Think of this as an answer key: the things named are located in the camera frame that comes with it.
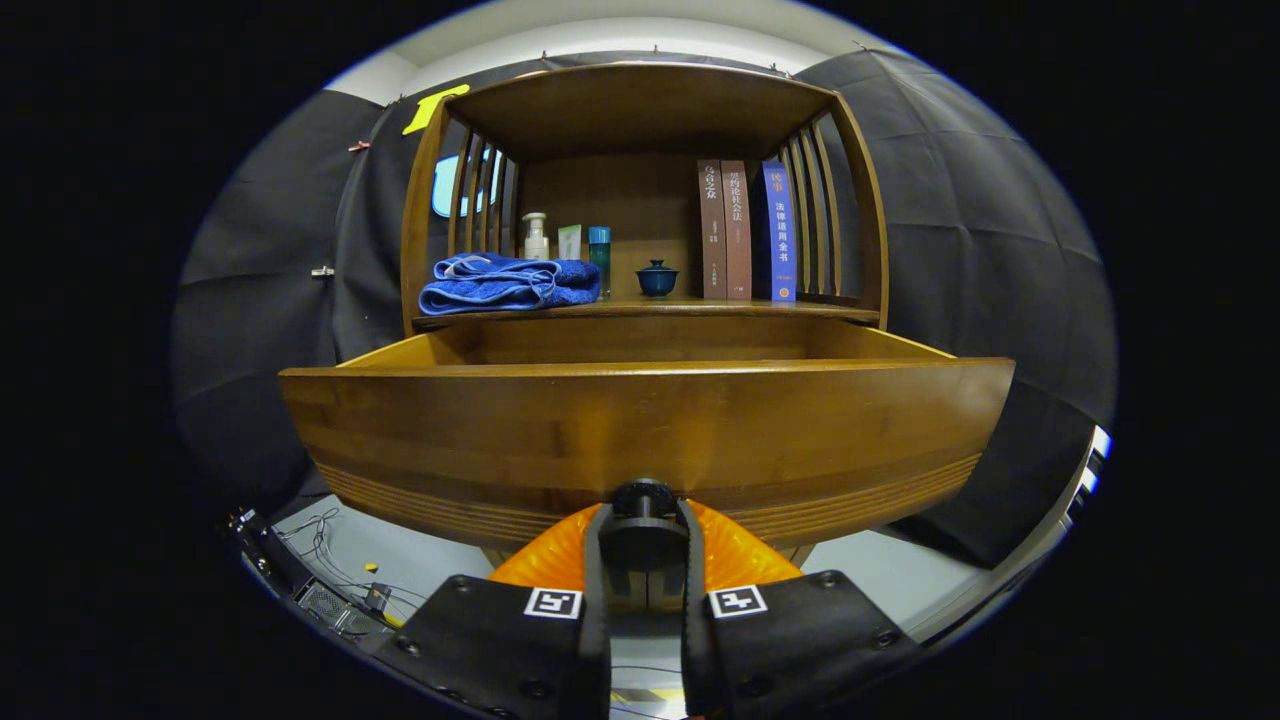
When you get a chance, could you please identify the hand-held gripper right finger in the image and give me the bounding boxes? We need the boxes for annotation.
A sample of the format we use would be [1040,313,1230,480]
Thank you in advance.
[678,498,926,720]

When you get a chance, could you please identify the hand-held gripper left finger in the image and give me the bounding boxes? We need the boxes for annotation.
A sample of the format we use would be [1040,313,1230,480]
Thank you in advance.
[375,500,613,720]

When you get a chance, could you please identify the wooden drawer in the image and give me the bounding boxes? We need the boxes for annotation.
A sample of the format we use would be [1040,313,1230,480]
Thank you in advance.
[278,318,1017,571]

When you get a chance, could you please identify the wooden countertop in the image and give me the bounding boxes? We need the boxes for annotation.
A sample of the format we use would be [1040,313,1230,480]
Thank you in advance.
[412,295,881,331]

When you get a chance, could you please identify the wooden cabinet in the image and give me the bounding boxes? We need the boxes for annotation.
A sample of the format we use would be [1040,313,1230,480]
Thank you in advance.
[400,60,891,601]

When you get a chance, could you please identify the grey mesh box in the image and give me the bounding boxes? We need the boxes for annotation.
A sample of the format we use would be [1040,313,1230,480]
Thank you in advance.
[297,578,373,636]

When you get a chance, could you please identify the blue folded towel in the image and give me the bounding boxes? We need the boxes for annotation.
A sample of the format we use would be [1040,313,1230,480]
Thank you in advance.
[418,252,603,316]

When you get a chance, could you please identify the brown book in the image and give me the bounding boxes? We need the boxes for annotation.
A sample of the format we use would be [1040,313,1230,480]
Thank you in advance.
[721,160,753,301]
[697,159,728,301]

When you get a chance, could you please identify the blue book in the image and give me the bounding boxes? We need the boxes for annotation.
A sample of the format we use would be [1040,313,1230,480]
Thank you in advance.
[752,160,798,304]

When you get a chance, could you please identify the tangled thin cables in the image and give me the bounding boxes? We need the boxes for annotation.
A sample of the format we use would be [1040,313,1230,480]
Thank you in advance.
[278,506,421,631]

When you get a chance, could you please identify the black device with cables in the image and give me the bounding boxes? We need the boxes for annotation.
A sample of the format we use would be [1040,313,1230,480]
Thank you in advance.
[228,508,301,599]

